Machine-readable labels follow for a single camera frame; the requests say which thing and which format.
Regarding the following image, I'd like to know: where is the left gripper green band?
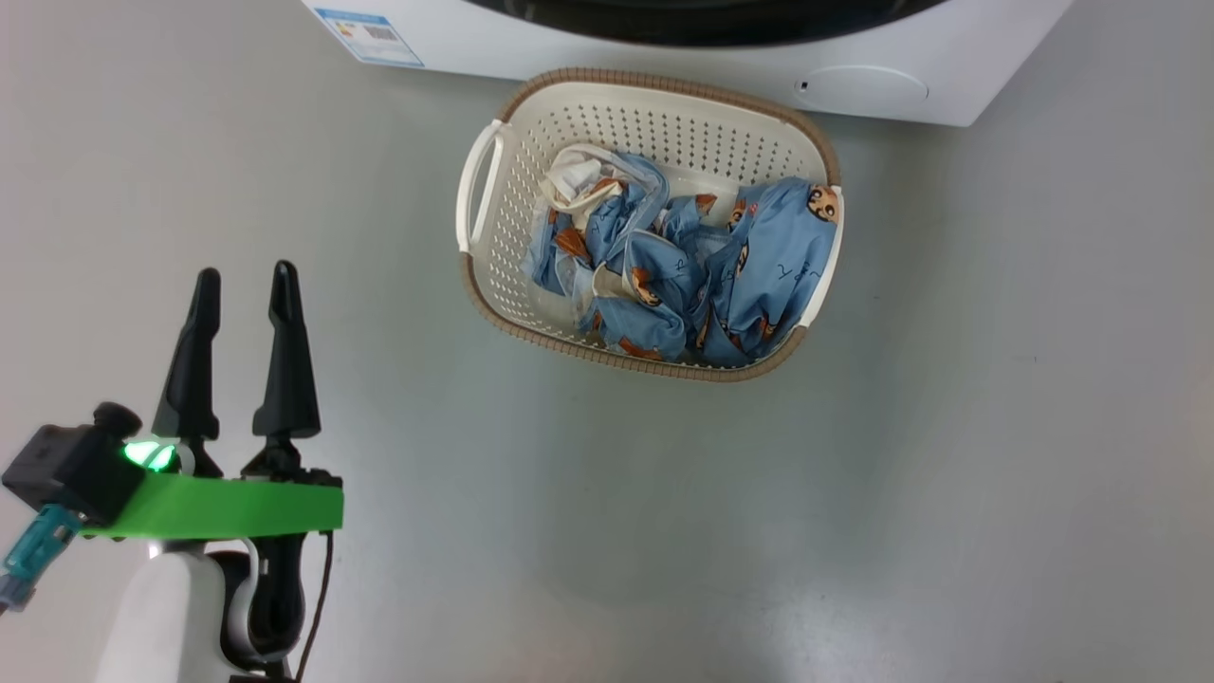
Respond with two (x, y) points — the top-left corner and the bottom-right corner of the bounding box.
(85, 260), (344, 544)

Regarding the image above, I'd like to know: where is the blue bear-print garment white collar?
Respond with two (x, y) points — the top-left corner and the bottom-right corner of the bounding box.
(526, 142), (708, 361)

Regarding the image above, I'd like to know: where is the round black glass washer door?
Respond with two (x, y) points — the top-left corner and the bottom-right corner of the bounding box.
(463, 0), (949, 48)

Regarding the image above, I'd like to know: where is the cream perforated laundry basket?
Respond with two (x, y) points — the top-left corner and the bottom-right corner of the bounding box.
(455, 67), (845, 383)

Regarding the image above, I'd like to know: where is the white front-load washing machine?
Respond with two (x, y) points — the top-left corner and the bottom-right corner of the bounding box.
(302, 0), (1075, 127)

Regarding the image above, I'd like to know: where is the blue energy label sticker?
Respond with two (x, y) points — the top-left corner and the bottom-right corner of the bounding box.
(315, 8), (425, 68)

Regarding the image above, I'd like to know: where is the round filter cover panel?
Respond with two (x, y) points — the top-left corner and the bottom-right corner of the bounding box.
(795, 65), (930, 108)

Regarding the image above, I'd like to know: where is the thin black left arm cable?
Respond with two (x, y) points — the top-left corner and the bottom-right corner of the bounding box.
(292, 531), (335, 683)

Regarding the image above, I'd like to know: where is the left camera cable teal plug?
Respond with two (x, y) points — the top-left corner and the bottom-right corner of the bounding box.
(0, 503), (83, 615)

